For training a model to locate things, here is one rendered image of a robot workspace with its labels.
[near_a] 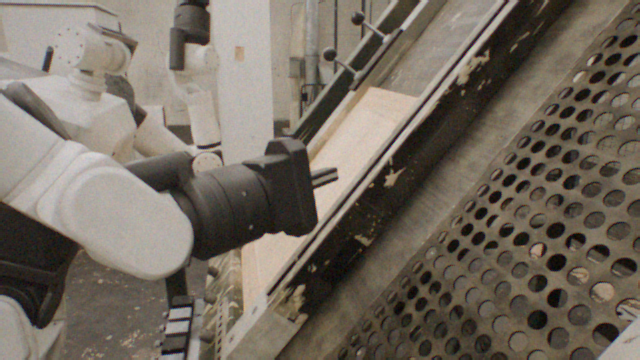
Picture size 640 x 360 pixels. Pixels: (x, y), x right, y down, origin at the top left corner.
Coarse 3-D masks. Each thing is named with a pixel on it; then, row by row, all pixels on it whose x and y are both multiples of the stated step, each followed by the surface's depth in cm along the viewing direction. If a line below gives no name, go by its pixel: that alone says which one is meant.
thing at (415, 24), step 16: (432, 0) 107; (416, 16) 107; (432, 16) 108; (416, 32) 108; (400, 48) 109; (384, 64) 109; (368, 80) 110; (352, 96) 110; (336, 112) 113; (320, 144) 112
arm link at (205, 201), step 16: (144, 160) 39; (160, 160) 39; (176, 160) 40; (144, 176) 38; (160, 176) 39; (176, 176) 40; (192, 176) 41; (208, 176) 42; (176, 192) 40; (192, 192) 40; (208, 192) 40; (224, 192) 41; (192, 208) 39; (208, 208) 39; (224, 208) 40; (192, 224) 39; (208, 224) 39; (224, 224) 40; (208, 240) 40; (224, 240) 41; (96, 256) 39; (192, 256) 43; (208, 256) 41
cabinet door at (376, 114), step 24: (384, 96) 97; (408, 96) 86; (360, 120) 101; (384, 120) 89; (336, 144) 105; (360, 144) 92; (312, 168) 108; (360, 168) 85; (336, 192) 87; (264, 240) 106; (288, 240) 93; (264, 264) 96; (264, 288) 88
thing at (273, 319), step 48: (528, 0) 61; (480, 48) 61; (528, 48) 63; (432, 96) 64; (480, 96) 64; (384, 144) 68; (432, 144) 64; (384, 192) 65; (336, 240) 66; (288, 288) 67; (240, 336) 69; (288, 336) 69
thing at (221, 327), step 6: (222, 300) 92; (222, 306) 90; (222, 312) 88; (222, 318) 85; (216, 324) 86; (222, 324) 83; (216, 330) 84; (222, 330) 81; (216, 336) 82; (222, 336) 80; (216, 342) 80; (216, 348) 79; (216, 354) 77
